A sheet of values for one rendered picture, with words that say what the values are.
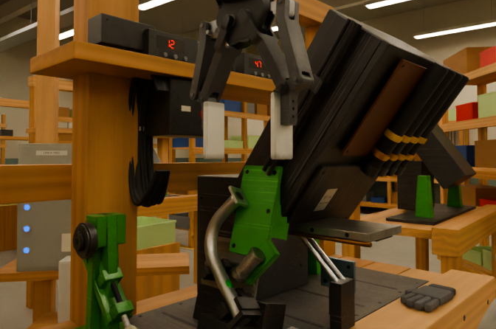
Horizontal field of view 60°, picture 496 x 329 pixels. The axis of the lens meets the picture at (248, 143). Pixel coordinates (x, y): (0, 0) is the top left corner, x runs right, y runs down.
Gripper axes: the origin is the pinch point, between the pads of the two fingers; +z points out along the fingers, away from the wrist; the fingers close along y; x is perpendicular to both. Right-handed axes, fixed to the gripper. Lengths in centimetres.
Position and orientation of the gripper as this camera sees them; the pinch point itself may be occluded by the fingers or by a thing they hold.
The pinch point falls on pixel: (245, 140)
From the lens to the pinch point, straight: 49.4
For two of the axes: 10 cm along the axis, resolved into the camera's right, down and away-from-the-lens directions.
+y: 7.2, -0.2, -6.9
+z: 0.0, 10.0, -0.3
